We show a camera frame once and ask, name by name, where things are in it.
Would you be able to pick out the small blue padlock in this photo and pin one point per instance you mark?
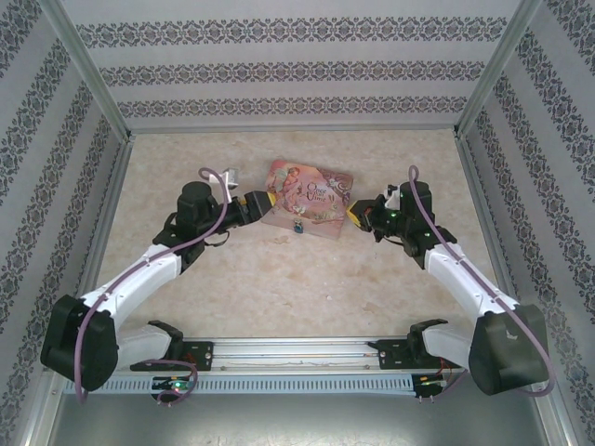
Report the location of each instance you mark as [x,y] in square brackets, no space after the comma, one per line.
[296,226]

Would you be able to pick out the pink fairy-tale book box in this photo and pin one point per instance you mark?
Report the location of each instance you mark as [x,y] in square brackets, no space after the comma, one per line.
[316,186]

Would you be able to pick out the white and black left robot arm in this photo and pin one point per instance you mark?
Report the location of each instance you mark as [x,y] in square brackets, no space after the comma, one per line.
[139,274]

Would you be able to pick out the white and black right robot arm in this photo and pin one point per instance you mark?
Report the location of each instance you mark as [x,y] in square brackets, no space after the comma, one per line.
[465,279]

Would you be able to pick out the small circuit board yellow light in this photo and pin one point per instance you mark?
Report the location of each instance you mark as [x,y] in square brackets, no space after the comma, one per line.
[430,379]

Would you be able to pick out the small circuit board green light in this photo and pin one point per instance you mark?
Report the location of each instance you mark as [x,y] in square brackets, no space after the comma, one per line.
[174,384]

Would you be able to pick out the grey metal sheet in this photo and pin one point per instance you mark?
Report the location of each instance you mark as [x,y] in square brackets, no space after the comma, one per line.
[297,423]

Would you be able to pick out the aluminium table side rail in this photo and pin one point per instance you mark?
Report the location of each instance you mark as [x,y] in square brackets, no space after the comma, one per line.
[108,204]
[483,204]

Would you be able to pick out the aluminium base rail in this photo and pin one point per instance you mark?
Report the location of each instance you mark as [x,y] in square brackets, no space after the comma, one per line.
[297,353]

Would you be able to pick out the aluminium frame post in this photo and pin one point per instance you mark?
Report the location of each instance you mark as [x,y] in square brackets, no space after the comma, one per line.
[502,60]
[88,60]

